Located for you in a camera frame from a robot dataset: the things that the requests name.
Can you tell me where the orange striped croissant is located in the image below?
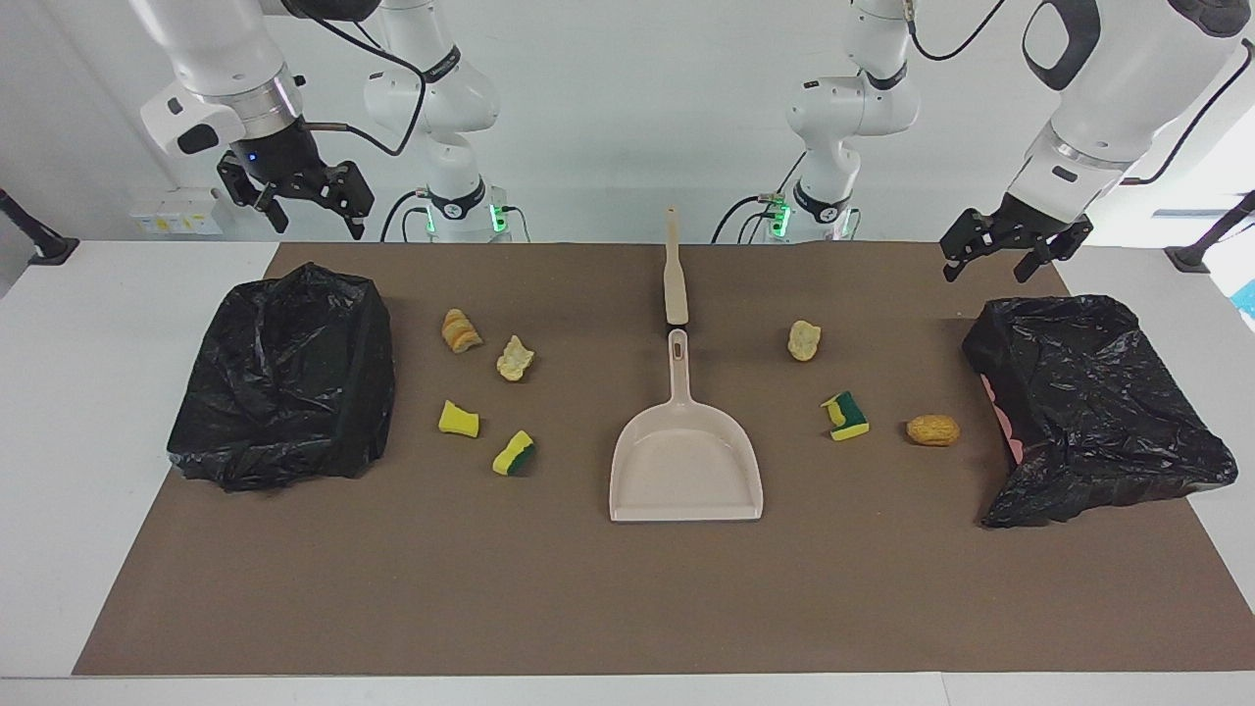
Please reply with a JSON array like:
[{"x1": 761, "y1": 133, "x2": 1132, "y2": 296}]
[{"x1": 441, "y1": 308, "x2": 484, "y2": 354}]

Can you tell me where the brown peanut shaped bread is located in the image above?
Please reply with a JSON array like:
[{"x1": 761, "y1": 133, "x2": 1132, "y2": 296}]
[{"x1": 905, "y1": 414, "x2": 962, "y2": 448}]

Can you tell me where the beige brush with black bristles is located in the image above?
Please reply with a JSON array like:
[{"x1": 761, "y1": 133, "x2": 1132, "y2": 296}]
[{"x1": 664, "y1": 206, "x2": 690, "y2": 339}]

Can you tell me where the beige plastic dustpan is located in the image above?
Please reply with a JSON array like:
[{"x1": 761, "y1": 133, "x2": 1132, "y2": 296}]
[{"x1": 609, "y1": 328, "x2": 765, "y2": 523}]

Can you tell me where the black bag lined pink bin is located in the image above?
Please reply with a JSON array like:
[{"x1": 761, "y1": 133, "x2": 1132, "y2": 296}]
[{"x1": 961, "y1": 294, "x2": 1239, "y2": 530}]

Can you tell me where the brown table mat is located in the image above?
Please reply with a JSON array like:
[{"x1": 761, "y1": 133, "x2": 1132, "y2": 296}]
[{"x1": 72, "y1": 242, "x2": 1255, "y2": 677}]

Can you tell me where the black base cable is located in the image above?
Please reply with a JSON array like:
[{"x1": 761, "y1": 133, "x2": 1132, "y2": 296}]
[
  {"x1": 711, "y1": 194, "x2": 787, "y2": 243},
  {"x1": 379, "y1": 190, "x2": 434, "y2": 243}
]

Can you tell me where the white wall box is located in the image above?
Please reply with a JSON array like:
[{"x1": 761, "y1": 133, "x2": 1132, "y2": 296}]
[{"x1": 129, "y1": 187, "x2": 236, "y2": 236}]

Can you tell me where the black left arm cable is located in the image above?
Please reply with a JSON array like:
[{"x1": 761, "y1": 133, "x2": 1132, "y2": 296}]
[{"x1": 907, "y1": 0, "x2": 1255, "y2": 187}]

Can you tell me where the black camera stand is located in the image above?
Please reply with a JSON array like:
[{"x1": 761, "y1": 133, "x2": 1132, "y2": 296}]
[
  {"x1": 0, "y1": 188, "x2": 80, "y2": 267},
  {"x1": 1164, "y1": 191, "x2": 1255, "y2": 275}
]

